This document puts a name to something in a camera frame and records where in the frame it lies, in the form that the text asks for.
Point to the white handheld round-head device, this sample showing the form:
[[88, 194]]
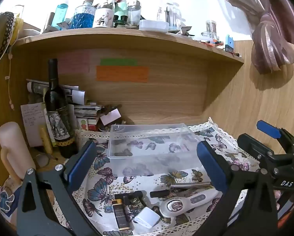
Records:
[[183, 202]]

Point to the orange sticky note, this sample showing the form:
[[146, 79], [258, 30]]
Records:
[[122, 73]]

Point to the clear bottle with white label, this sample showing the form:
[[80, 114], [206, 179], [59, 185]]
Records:
[[105, 12]]

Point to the pink sticky note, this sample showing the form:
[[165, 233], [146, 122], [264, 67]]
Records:
[[74, 62]]

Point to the mint green bottle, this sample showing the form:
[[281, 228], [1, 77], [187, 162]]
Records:
[[120, 9]]

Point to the wooden shelf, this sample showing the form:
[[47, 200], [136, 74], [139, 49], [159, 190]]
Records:
[[137, 40]]

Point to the clear glass tumbler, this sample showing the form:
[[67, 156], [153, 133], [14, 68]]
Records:
[[174, 14]]

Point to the black usb stick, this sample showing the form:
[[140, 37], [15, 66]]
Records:
[[159, 193]]

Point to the blue plastic gadget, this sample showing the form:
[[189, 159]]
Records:
[[229, 43]]

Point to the mauve curtain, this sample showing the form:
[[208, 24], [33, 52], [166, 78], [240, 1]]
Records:
[[267, 22]]

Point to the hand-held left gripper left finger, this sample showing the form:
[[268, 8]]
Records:
[[82, 163]]

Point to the yellow candle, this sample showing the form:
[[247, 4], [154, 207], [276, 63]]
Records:
[[46, 140]]

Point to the black patterned clip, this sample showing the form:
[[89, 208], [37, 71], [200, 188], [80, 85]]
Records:
[[129, 198]]

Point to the white round lidded container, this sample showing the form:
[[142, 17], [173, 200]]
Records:
[[153, 26]]

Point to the small glass jar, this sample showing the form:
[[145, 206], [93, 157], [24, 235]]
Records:
[[134, 13]]

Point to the red and white small box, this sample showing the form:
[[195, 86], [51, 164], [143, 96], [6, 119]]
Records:
[[90, 124]]

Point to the butterfly print lace tablecloth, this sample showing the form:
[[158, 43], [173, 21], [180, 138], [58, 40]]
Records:
[[112, 184]]

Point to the light blue plastic bottle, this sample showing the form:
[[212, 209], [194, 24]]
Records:
[[59, 16]]

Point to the blue cartoon sticker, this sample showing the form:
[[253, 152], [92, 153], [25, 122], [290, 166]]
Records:
[[5, 199]]

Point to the white card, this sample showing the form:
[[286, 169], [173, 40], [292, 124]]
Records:
[[110, 116]]

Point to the dark wine bottle elephant label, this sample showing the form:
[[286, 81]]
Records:
[[59, 118]]

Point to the orange pens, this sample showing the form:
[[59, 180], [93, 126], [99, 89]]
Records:
[[213, 43]]

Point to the clear plastic storage box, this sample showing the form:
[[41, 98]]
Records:
[[152, 147]]

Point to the yellow roll with lace ribbon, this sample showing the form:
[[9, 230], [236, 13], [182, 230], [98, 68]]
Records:
[[13, 27]]

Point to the cream ceramic mug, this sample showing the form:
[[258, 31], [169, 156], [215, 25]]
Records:
[[12, 147]]

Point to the glass bottle with blue liquid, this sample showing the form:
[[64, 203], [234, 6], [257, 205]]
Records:
[[83, 17]]

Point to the stack of booklets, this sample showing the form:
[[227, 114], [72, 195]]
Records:
[[88, 110]]

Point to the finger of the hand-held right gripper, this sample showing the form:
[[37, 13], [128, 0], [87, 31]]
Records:
[[268, 129], [251, 143]]

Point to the silver metal pen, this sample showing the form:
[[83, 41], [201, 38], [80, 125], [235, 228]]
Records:
[[191, 185]]

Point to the black and gold lighter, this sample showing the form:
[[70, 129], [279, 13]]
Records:
[[121, 215]]

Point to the green sticky note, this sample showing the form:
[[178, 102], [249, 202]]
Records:
[[118, 62]]

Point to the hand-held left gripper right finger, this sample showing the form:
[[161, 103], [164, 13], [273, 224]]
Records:
[[210, 167]]

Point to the clear glass jar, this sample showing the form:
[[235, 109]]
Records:
[[209, 29]]

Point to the rolled printed papers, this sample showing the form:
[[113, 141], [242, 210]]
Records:
[[74, 93]]

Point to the white charger block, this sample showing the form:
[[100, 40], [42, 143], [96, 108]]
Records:
[[147, 217]]

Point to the white handwritten note sheet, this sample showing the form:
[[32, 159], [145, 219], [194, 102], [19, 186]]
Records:
[[32, 125]]

